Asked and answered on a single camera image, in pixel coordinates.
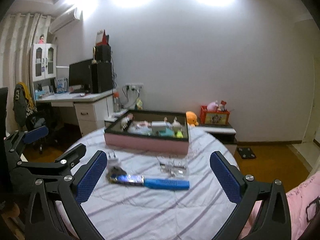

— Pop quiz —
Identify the black white low cabinet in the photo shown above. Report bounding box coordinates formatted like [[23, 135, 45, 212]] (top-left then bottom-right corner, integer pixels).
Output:
[[104, 108, 238, 156]]

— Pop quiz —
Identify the red toy crate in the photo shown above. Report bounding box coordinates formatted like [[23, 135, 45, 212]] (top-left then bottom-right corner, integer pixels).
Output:
[[200, 106, 230, 126]]

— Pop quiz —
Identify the white desk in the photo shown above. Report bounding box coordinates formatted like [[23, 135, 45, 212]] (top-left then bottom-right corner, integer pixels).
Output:
[[36, 89, 116, 136]]

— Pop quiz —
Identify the pink plush toy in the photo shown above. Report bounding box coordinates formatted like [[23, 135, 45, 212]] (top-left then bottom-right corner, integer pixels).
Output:
[[207, 101, 219, 112]]

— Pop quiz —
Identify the white glass-door cabinet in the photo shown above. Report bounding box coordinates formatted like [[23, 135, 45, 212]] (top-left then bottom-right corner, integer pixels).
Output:
[[30, 43, 57, 82]]

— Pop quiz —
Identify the clear plastic card box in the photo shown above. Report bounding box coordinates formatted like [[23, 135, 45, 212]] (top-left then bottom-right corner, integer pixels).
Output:
[[151, 121, 167, 133]]

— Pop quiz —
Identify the small doll on cabinet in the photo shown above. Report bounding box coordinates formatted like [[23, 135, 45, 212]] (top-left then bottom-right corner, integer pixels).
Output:
[[38, 34, 45, 44]]

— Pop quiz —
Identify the teal compact case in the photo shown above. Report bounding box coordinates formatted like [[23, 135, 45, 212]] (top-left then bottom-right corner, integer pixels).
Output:
[[158, 128, 175, 137]]

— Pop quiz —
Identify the white striped table cloth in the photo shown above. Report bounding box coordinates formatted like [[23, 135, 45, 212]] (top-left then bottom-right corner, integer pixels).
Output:
[[80, 128, 236, 239]]

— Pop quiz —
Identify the orange-cap bottle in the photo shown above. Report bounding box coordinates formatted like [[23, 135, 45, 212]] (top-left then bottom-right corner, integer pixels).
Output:
[[113, 92, 121, 112]]

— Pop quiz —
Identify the black floor scale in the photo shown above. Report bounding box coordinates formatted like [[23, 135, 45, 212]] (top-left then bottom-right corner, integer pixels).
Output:
[[236, 147, 256, 160]]

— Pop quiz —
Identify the pink black storage box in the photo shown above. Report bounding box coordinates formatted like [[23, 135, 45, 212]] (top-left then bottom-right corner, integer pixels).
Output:
[[104, 110, 189, 155]]

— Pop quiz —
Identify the black office chair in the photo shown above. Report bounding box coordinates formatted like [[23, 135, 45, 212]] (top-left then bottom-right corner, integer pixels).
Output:
[[12, 81, 51, 155]]

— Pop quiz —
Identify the orange octopus plush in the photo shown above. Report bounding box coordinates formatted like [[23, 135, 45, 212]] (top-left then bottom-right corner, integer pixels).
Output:
[[185, 111, 199, 127]]

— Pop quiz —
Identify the pink quilt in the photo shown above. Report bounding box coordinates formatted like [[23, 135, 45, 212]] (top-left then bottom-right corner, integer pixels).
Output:
[[237, 171, 320, 240]]

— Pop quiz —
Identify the white wall socket strip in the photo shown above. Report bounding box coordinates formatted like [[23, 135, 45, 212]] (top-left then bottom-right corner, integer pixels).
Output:
[[125, 83, 144, 91]]

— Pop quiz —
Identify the snack bag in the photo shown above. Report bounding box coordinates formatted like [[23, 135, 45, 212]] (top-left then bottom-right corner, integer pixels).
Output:
[[135, 98, 143, 111]]

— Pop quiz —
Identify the desk calendar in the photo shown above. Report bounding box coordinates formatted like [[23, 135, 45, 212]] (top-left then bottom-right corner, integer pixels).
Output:
[[95, 29, 109, 46]]

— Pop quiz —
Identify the yellow highlighter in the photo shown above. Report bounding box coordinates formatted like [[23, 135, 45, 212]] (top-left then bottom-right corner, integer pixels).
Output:
[[176, 131, 184, 138]]

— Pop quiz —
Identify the white power adapter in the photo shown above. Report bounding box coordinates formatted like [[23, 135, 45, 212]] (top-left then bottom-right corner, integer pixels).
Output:
[[107, 151, 119, 166]]

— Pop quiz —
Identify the blue marker pen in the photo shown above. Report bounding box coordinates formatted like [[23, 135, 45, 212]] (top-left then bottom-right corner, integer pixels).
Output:
[[144, 178, 190, 191]]

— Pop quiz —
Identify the black computer monitor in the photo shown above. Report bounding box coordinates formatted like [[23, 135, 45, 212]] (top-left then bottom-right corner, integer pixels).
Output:
[[69, 59, 92, 93]]

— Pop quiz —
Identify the beige curtain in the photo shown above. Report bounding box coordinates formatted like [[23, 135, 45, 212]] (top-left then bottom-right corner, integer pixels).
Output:
[[1, 13, 52, 132]]

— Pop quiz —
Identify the blonde doll figurine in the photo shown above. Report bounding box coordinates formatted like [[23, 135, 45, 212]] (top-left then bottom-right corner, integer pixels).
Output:
[[164, 117, 182, 133]]

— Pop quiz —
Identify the white air conditioner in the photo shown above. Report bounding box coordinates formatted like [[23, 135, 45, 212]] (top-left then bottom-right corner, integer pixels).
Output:
[[49, 8, 82, 34]]

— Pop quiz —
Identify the clear plastic bag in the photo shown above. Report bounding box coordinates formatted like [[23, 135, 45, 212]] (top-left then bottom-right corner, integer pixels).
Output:
[[159, 159, 189, 178]]

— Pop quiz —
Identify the black speaker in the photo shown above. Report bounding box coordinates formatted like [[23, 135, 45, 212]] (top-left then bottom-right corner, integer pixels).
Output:
[[94, 44, 111, 62]]

